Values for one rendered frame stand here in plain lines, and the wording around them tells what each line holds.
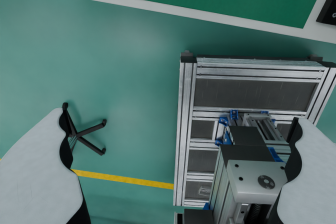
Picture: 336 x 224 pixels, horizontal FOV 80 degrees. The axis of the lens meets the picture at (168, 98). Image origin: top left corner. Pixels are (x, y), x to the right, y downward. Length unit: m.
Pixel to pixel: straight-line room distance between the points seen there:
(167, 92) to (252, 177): 1.02
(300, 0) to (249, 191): 0.43
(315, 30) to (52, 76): 1.48
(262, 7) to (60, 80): 1.37
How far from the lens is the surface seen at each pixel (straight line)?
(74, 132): 1.74
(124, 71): 1.40
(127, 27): 1.31
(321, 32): 0.62
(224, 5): 0.52
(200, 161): 1.55
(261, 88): 1.27
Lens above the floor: 1.26
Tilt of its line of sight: 60 degrees down
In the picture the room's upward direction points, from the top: 175 degrees counter-clockwise
